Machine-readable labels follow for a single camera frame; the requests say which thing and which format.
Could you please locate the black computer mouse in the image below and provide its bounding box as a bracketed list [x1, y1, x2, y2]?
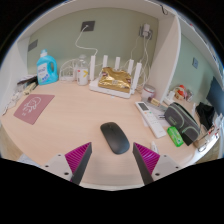
[99, 121, 131, 155]

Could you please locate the white power strip with cables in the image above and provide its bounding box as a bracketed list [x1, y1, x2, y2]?
[58, 58, 79, 83]

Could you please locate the white remote control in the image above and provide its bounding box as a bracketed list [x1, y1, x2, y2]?
[134, 101, 168, 139]

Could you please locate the gold foil bag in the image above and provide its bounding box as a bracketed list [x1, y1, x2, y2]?
[97, 66, 133, 94]

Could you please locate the small grey wall switch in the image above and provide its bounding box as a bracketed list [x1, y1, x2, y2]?
[192, 57, 200, 70]

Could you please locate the green packet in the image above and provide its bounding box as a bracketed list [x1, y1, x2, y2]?
[166, 125, 185, 148]

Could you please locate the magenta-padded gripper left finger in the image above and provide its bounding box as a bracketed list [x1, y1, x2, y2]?
[42, 142, 93, 186]

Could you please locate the blue detergent bottle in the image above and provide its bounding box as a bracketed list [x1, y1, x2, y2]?
[35, 48, 59, 86]

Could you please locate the notebook stack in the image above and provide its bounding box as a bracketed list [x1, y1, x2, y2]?
[16, 74, 38, 88]

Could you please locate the black cloth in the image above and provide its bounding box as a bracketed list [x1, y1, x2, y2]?
[195, 101, 216, 131]

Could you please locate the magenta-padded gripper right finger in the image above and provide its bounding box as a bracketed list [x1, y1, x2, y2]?
[132, 142, 183, 186]

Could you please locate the white plastic bag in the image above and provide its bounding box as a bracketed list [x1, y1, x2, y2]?
[2, 90, 24, 116]

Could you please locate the mauve mouse pad white print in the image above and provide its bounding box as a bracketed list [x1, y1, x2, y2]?
[13, 93, 56, 126]

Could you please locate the white wall charger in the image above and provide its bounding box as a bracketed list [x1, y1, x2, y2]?
[139, 22, 154, 40]

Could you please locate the black monitor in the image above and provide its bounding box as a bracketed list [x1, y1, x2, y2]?
[205, 76, 224, 118]

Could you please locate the grey pencil case green trim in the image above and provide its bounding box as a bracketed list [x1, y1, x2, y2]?
[163, 102, 202, 147]

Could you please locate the small yellowish box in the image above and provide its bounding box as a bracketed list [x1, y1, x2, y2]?
[22, 82, 37, 96]

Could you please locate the white router with antennas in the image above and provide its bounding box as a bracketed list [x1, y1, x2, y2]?
[88, 54, 143, 100]

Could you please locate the red figurine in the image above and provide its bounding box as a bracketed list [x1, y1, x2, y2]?
[173, 84, 194, 102]

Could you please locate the white paper sheet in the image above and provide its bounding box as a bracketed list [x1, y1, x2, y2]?
[143, 109, 174, 129]

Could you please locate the grey wall socket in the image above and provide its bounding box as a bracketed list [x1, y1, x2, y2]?
[80, 20, 96, 33]

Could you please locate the white charger cable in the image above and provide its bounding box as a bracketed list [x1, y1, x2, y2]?
[129, 34, 152, 91]

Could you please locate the grey blank wall plate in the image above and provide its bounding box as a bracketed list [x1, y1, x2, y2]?
[27, 39, 39, 53]

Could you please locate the jar with pink lid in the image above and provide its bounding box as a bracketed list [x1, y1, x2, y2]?
[140, 84, 157, 103]

